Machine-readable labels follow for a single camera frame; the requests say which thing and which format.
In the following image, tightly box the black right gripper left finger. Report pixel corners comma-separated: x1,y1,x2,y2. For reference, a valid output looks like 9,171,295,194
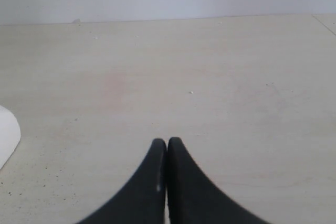
80,138,167,224

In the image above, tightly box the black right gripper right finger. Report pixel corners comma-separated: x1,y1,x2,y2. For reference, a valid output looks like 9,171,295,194
167,137,266,223

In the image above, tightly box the white mannequin head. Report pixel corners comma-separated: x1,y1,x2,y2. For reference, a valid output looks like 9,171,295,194
0,106,21,168

